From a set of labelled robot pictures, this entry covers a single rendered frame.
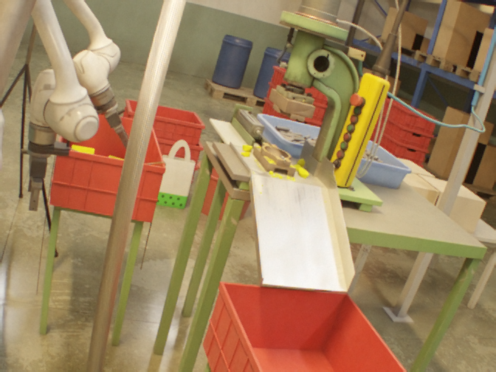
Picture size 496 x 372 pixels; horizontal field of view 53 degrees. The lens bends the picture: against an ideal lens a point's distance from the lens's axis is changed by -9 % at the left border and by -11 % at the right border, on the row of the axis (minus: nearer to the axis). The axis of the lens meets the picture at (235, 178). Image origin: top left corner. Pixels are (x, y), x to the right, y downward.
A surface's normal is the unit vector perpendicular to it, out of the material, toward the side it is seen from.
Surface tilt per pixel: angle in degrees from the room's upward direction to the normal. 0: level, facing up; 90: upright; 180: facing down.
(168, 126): 90
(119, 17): 90
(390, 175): 100
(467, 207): 90
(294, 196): 30
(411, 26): 90
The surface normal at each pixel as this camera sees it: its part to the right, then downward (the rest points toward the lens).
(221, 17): 0.23, 0.36
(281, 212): 0.35, -0.61
